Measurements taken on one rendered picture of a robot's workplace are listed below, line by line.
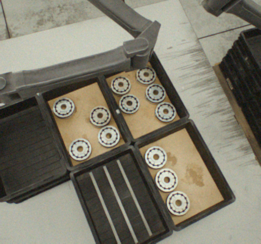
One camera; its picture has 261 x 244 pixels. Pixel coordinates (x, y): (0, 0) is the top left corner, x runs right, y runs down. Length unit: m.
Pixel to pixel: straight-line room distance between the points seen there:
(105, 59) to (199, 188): 0.82
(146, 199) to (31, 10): 2.07
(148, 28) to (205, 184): 0.82
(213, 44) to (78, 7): 1.27
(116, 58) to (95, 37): 0.99
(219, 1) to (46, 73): 0.49
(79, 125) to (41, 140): 0.19
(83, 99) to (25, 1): 1.67
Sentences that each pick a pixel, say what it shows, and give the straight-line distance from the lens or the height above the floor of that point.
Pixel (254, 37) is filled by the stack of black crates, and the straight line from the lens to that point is 2.27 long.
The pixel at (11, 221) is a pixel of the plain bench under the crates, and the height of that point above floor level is 0.70.
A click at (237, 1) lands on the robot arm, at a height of 1.56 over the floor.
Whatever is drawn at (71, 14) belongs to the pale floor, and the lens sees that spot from 2.79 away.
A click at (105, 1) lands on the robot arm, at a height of 1.47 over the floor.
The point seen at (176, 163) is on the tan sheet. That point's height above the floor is 0.83.
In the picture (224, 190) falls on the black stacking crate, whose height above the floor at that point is 0.89.
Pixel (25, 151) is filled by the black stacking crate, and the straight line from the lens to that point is 1.43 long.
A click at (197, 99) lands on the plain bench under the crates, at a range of 1.65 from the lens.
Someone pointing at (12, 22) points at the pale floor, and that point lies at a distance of 2.85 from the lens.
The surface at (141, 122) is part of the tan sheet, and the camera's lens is 1.41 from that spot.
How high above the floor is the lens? 2.17
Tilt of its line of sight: 69 degrees down
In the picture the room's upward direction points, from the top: 9 degrees clockwise
